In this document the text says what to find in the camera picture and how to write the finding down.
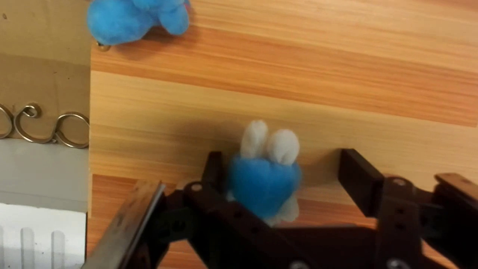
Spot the brown cardboard sheet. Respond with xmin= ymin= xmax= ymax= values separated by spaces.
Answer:
xmin=0 ymin=0 xmax=93 ymax=142

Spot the blue and white plush doll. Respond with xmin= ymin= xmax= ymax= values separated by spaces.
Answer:
xmin=225 ymin=118 xmax=304 ymax=227

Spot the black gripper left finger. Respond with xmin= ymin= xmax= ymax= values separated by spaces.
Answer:
xmin=147 ymin=151 xmax=319 ymax=269

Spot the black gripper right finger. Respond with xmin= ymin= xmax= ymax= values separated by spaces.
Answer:
xmin=338 ymin=146 xmax=478 ymax=269

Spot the blue plush toy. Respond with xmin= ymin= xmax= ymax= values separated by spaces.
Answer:
xmin=85 ymin=0 xmax=192 ymax=48

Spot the metal S-hook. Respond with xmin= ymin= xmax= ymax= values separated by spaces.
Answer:
xmin=0 ymin=105 xmax=14 ymax=140
xmin=13 ymin=103 xmax=91 ymax=151

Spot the white farmhouse sink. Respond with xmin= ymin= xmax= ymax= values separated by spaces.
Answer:
xmin=0 ymin=137 xmax=92 ymax=269

